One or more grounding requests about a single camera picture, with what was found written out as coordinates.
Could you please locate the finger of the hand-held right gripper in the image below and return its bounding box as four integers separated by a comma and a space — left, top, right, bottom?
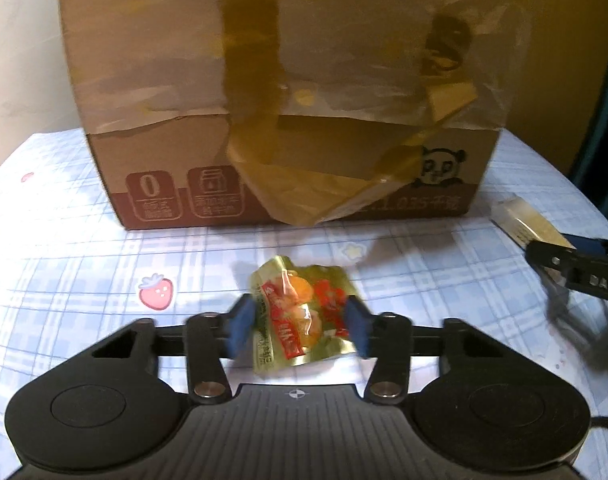
525, 240, 584, 276
564, 234, 608, 258

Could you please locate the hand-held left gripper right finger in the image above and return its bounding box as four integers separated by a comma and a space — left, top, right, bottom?
345, 295, 519, 405

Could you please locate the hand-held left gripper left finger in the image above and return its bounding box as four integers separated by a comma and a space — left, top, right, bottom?
91, 294, 257, 405

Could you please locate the pale cracker packet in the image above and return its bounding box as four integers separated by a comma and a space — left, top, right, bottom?
490, 196, 577, 252

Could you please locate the green orange snack packet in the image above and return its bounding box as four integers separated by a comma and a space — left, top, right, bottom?
249, 255, 362, 368

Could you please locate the brown cardboard box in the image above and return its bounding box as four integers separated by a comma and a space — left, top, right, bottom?
58, 0, 539, 231

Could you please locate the plaid tablecloth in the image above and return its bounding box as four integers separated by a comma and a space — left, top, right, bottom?
0, 127, 608, 480

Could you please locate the wooden panel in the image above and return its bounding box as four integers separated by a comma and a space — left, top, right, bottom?
504, 0, 608, 181

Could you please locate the clear plastic box liner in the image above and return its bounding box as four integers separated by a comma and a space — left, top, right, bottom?
58, 0, 539, 136

